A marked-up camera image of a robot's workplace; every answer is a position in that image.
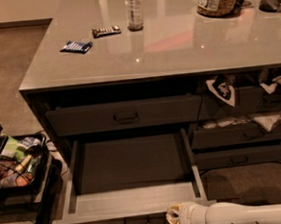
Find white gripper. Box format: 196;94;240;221
166;202;208;224

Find grey drawer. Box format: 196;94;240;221
46;94;201;136
192;120;281;150
193;144;281;170
53;130;212;224
198;86;281;120

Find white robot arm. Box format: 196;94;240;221
166;202;281;224

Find white packets in drawer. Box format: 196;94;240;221
201;111;281;132

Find grey counter cabinet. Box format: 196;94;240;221
12;0;281;184

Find green snack bag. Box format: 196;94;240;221
0;134;43;165

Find brown striped candy bar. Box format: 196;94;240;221
91;25;121;38

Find blue snack packet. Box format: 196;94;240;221
61;40;92;55

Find clear plastic bottle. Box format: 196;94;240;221
125;0;144;32

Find black wire snack basket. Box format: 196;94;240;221
0;124;49;196

